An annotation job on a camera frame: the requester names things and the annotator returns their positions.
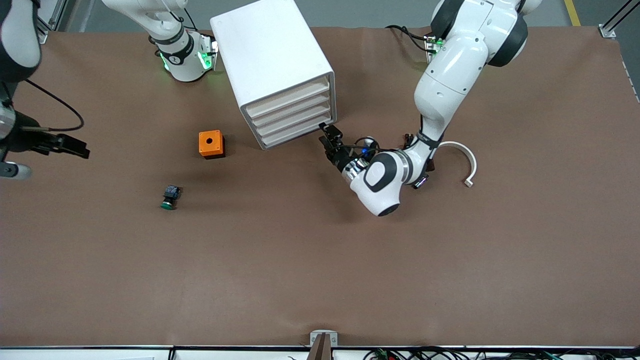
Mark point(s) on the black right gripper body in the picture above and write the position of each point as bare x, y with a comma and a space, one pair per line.
26, 140

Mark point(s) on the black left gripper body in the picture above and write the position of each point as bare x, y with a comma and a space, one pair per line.
340, 157

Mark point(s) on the green push button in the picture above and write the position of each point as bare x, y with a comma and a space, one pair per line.
170, 195

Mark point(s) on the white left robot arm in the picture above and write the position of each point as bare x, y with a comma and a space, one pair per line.
450, 75

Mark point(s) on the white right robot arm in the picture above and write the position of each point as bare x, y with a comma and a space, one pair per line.
182, 65

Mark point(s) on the brown table cover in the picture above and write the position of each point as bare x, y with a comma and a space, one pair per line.
300, 260

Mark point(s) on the white curved plastic arc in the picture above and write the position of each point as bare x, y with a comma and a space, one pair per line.
470, 160

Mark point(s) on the orange box with hole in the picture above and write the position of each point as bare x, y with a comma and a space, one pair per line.
210, 142

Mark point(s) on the small silver switch part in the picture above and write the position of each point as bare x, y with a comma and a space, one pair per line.
421, 183

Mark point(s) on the grey metal bracket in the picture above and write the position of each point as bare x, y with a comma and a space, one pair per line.
314, 339

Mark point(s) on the brown post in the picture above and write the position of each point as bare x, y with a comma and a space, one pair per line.
320, 350

